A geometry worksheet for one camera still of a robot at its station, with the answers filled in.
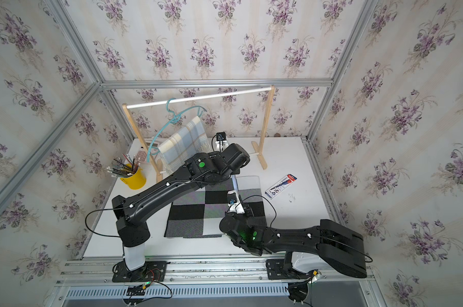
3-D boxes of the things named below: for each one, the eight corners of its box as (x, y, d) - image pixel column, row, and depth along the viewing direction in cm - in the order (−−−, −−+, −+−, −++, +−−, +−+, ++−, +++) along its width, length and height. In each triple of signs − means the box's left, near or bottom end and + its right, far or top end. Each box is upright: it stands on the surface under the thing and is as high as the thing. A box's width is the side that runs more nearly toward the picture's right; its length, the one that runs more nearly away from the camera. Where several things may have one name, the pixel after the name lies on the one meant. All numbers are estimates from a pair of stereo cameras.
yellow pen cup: (118, 190, 98) (103, 175, 86) (127, 170, 106) (114, 153, 95) (142, 191, 98) (130, 175, 86) (149, 171, 106) (139, 154, 95)
